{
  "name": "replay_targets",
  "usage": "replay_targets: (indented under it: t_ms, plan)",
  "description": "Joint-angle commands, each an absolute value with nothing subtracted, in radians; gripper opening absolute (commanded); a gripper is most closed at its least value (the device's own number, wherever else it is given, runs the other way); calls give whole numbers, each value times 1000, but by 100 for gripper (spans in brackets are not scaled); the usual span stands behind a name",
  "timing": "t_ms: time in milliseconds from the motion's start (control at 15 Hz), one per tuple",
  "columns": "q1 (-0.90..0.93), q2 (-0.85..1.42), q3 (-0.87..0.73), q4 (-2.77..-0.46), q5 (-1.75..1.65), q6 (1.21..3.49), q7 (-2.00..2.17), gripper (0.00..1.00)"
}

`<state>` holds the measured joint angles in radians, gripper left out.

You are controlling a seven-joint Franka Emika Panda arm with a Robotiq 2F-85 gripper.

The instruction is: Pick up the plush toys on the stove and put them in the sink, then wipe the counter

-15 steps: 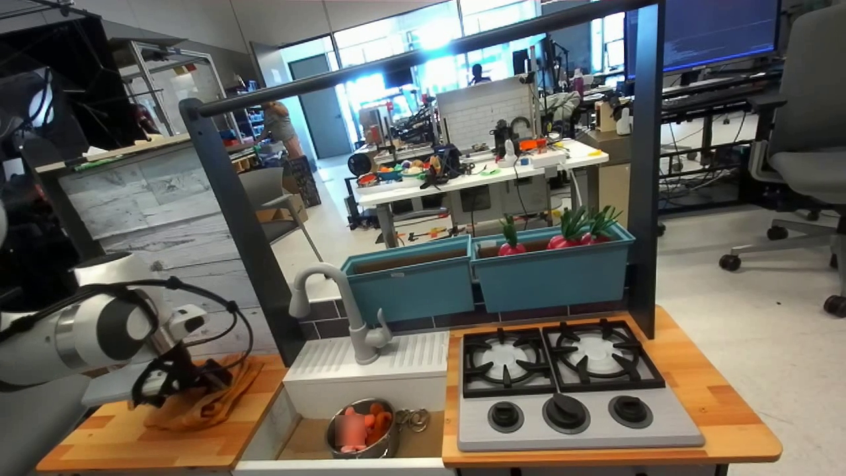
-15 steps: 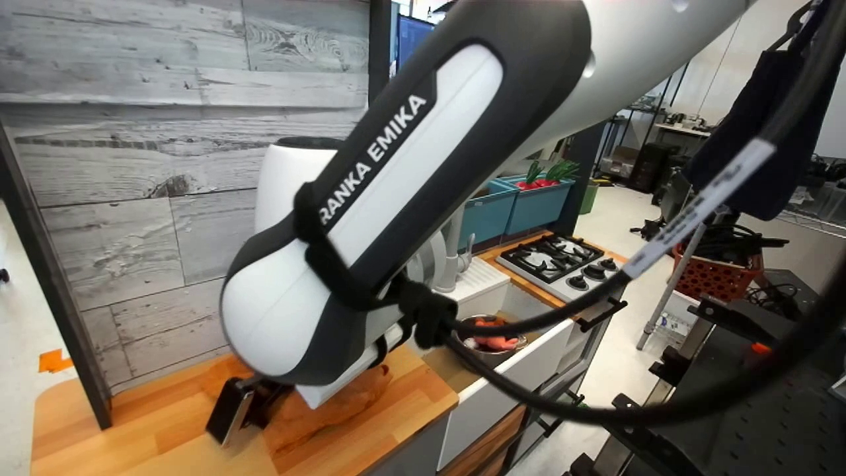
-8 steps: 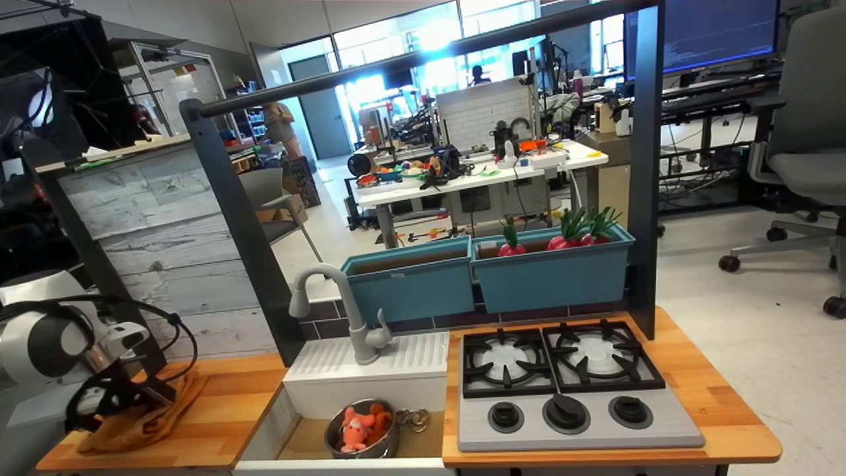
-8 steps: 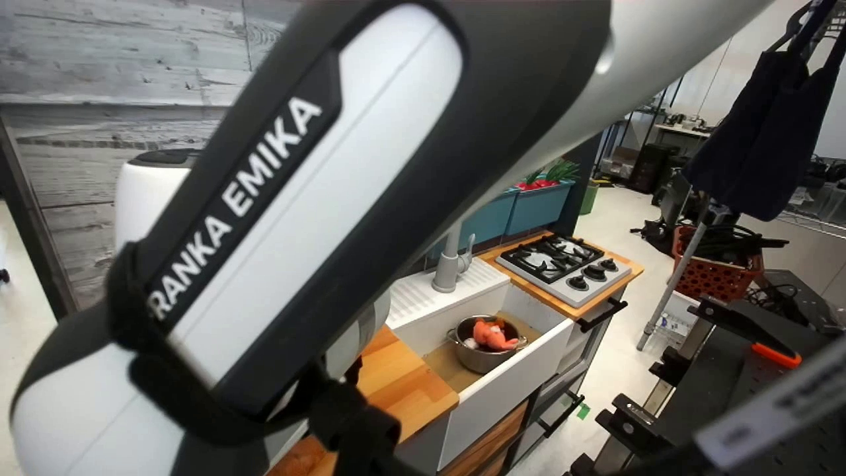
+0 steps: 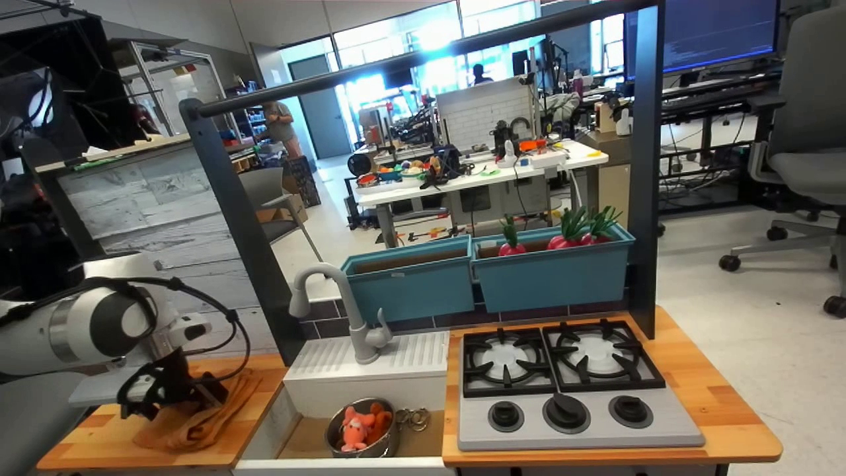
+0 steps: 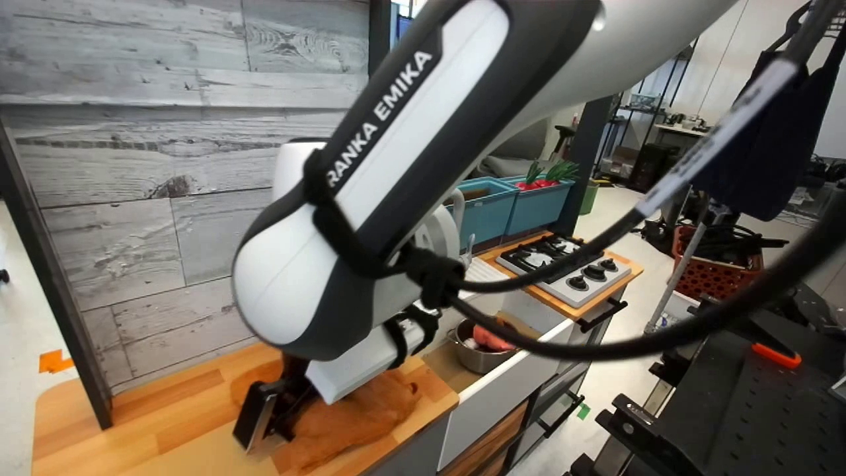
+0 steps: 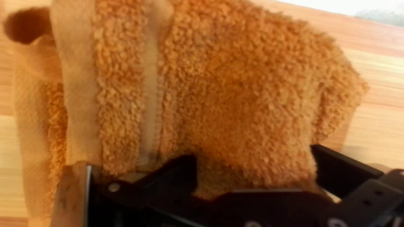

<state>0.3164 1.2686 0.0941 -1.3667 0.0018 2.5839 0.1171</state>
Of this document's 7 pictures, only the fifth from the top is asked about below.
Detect grey door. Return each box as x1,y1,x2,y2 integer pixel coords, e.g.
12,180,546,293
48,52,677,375
289,52,357,164

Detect orange pink plush toy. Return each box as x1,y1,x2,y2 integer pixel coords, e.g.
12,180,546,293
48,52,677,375
354,402,398,442

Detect large black stove knob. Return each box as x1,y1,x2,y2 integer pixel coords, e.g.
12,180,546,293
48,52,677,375
541,391,593,435

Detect wooden play kitchen unit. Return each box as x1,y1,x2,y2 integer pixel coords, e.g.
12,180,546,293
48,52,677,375
36,305,786,476

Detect steel bowl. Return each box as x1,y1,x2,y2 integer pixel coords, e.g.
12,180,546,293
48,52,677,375
324,397,402,461

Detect beige chair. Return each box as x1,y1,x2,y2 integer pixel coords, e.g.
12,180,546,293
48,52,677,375
237,164,326,264

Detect black kitchen frame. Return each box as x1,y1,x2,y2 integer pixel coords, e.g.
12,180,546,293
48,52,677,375
178,0,666,371

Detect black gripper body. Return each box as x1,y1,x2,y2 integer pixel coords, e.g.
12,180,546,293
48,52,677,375
122,348,200,412

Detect computer monitor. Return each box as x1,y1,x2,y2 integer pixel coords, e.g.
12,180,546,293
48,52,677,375
620,0,784,84

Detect small black stove knob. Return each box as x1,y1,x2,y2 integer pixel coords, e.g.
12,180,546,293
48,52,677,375
605,394,658,433
484,398,530,435

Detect teal plastic planter box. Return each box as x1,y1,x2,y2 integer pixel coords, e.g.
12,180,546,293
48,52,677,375
468,220,638,318
340,232,478,327

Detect white work table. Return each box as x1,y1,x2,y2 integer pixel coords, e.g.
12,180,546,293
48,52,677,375
354,133,615,252

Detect orange cloth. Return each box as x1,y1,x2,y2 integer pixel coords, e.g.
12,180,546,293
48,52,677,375
129,364,266,457

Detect toy radish green leaves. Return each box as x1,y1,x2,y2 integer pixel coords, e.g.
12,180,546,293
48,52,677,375
494,215,531,261
583,203,621,246
546,205,593,253

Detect grey office chair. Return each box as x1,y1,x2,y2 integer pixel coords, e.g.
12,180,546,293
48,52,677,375
715,2,846,322

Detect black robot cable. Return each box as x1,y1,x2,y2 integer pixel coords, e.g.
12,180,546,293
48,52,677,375
50,272,255,383

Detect grey wood backsplash panel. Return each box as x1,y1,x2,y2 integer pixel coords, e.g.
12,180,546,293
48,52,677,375
53,138,274,360

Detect grey toy stove top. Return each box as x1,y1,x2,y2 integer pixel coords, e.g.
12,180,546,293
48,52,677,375
455,318,710,454

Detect white perforated panel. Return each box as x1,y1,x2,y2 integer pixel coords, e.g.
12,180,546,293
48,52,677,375
434,77,538,153

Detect black burner grate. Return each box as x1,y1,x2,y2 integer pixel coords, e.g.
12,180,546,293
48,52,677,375
461,326,555,398
541,320,669,394

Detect black computer desk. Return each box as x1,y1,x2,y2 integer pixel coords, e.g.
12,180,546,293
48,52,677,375
657,71,788,216

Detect grey toy faucet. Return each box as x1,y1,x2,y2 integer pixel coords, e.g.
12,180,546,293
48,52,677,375
289,261,398,367

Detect white toy sink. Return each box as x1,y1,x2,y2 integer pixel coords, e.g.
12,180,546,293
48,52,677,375
233,327,455,476

